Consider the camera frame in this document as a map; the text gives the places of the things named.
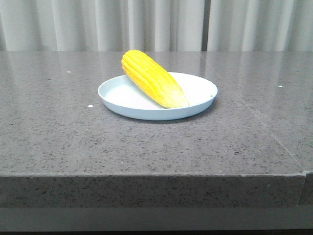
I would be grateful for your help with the yellow corn cob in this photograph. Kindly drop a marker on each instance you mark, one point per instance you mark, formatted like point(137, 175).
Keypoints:
point(156, 82)

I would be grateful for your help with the light blue round plate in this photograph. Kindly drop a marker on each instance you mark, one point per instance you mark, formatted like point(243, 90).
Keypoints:
point(124, 97)

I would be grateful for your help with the grey pleated curtain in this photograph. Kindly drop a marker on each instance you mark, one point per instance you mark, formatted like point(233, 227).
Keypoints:
point(156, 25)

